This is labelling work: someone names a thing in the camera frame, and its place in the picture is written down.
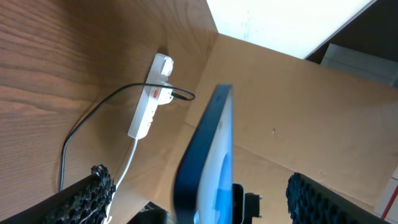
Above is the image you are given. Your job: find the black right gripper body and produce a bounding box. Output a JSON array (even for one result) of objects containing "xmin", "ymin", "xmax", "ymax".
[{"xmin": 232, "ymin": 184, "xmax": 262, "ymax": 224}]

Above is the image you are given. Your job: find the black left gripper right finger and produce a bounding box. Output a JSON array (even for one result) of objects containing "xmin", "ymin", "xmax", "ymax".
[{"xmin": 285, "ymin": 172, "xmax": 388, "ymax": 224}]

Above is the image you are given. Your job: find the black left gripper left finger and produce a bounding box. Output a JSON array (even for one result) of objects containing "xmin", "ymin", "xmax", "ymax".
[{"xmin": 1, "ymin": 165, "xmax": 116, "ymax": 224}]

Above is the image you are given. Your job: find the blue Samsung Galaxy smartphone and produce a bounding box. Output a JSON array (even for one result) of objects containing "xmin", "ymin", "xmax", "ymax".
[{"xmin": 173, "ymin": 84, "xmax": 234, "ymax": 224}]

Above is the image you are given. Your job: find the white USB charger plug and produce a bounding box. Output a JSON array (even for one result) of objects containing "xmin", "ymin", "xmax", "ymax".
[{"xmin": 157, "ymin": 82, "xmax": 173, "ymax": 105}]

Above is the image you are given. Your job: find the white power strip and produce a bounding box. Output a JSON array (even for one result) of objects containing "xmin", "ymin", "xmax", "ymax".
[{"xmin": 127, "ymin": 53, "xmax": 174, "ymax": 139}]

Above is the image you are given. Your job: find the white power strip cord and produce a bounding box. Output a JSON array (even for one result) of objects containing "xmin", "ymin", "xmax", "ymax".
[{"xmin": 102, "ymin": 138, "xmax": 139, "ymax": 224}]

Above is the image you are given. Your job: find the black USB charging cable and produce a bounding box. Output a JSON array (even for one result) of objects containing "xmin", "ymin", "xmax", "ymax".
[{"xmin": 58, "ymin": 82, "xmax": 196, "ymax": 192}]

